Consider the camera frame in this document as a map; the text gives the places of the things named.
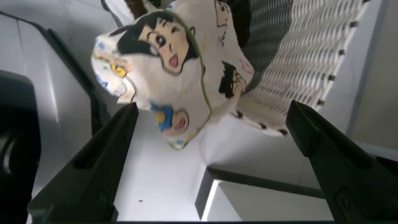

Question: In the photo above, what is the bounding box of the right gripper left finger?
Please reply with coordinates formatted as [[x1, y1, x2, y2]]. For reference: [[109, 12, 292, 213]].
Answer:
[[27, 101, 140, 222]]

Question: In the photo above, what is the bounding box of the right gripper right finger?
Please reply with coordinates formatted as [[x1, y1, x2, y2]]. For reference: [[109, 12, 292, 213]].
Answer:
[[285, 99, 398, 222]]

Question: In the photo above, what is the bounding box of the white laundry basket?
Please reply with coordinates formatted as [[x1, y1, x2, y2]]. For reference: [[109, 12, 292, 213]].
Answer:
[[228, 0, 373, 137]]

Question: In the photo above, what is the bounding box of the cream printed shirt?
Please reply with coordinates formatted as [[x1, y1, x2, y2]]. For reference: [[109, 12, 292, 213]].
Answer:
[[90, 0, 255, 151]]

